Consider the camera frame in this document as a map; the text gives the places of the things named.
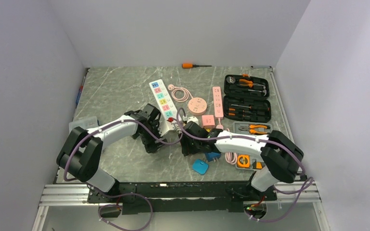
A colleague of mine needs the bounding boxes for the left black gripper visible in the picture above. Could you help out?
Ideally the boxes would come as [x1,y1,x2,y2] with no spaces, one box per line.
[140,119,168,153]

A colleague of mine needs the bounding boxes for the white power strip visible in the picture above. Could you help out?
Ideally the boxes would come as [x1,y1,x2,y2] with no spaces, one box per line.
[149,79,178,129]

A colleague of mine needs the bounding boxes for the light blue cube adapter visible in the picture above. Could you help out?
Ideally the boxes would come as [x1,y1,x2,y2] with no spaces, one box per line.
[192,159,209,175]

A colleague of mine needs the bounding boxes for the dark blue cube adapter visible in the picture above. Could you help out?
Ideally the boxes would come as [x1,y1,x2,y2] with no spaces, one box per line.
[205,152,221,162]

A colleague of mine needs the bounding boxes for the pink cube adapter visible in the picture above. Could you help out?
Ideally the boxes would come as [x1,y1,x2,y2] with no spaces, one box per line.
[201,115,215,130]

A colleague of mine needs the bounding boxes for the pink cable with plug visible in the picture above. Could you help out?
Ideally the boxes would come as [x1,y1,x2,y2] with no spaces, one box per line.
[215,116,239,166]

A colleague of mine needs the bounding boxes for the pink power strip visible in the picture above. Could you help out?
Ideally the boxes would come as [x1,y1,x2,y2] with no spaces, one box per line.
[212,86,224,119]

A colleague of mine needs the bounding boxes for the grey tool tray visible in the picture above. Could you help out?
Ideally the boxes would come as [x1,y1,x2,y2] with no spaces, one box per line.
[233,121,273,171]

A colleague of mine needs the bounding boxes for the clear plastic screw box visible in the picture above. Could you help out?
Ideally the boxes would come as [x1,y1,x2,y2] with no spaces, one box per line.
[68,116,100,133]

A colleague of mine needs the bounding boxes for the black tool case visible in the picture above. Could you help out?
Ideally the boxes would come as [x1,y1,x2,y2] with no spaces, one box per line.
[223,74,272,123]

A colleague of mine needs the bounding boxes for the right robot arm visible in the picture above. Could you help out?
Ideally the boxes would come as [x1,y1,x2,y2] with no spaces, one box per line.
[179,122,305,200]

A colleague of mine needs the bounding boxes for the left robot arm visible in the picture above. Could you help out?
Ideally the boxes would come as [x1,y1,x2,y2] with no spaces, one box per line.
[56,103,167,202]

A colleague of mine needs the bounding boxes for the orange tape measure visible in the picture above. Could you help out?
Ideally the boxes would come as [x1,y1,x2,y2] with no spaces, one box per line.
[236,155,251,168]

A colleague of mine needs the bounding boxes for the blue red pen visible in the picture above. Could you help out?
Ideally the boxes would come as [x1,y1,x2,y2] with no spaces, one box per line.
[75,76,86,106]

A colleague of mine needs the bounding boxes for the orange pliers in case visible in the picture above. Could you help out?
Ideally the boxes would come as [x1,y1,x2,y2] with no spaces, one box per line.
[238,79,254,88]

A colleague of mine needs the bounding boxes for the pink usb cable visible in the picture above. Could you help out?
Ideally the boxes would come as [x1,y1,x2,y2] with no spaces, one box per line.
[167,84,193,103]

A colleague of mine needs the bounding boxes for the orange handled screwdriver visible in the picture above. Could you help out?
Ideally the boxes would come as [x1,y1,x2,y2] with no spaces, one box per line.
[181,63,212,69]

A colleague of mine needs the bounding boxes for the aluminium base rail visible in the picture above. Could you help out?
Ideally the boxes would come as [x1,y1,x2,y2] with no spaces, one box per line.
[39,181,322,208]

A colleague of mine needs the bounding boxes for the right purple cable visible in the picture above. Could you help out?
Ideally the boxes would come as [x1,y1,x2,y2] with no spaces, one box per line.
[176,107,315,223]

